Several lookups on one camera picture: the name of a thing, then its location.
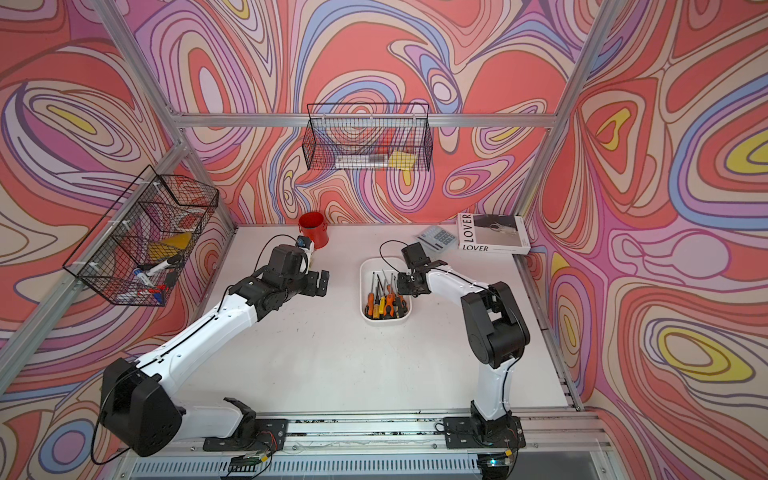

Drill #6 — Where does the white plastic storage box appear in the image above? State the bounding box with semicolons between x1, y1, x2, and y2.
359;256;413;326

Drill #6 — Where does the yellow screwdriver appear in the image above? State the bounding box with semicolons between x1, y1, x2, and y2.
372;273;385;320

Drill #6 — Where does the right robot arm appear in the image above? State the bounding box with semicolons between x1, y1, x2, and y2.
397;243;530;443

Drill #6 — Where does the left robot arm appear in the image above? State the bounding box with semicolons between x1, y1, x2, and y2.
97;235;330;457

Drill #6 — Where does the orange screwdriver in box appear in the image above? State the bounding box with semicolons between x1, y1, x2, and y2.
363;274;376;319

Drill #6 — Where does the grey calculator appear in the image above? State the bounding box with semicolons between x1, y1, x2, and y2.
416;225;458;253

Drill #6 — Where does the red metal cup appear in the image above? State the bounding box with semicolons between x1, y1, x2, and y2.
298;211;329;250

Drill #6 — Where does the white Lover book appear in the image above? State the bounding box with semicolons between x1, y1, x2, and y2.
456;212;531;255

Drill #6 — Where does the yellow sponge in basket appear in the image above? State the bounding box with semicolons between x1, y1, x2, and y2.
387;150;418;171

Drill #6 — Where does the white marker left basket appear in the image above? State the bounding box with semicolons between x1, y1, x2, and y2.
133;254;182;287

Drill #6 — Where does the yellow item left basket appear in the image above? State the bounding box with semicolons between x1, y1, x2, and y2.
148;232;192;262

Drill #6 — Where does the black wire basket back wall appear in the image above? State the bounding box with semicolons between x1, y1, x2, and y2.
302;102;434;172

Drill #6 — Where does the black wire basket wall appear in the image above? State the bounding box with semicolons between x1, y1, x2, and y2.
302;102;434;172
63;167;219;307

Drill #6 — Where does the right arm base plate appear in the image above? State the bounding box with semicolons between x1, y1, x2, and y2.
436;415;526;450

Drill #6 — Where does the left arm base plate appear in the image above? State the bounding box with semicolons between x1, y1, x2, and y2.
203;419;288;453

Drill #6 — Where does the black wire basket left wall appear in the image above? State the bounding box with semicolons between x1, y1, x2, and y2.
63;167;219;307

